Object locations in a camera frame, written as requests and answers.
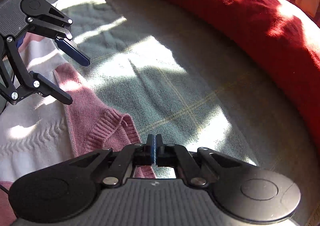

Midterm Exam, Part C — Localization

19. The pink and white sweater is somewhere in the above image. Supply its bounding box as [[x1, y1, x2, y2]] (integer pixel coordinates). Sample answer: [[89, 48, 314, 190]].
[[1, 34, 140, 225]]

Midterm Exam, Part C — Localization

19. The red duvet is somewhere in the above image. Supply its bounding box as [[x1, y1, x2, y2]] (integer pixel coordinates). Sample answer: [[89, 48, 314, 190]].
[[112, 0, 320, 164]]

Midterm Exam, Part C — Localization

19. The green plaid bed blanket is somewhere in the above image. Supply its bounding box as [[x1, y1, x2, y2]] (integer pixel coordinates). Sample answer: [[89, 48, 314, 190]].
[[47, 0, 319, 225]]

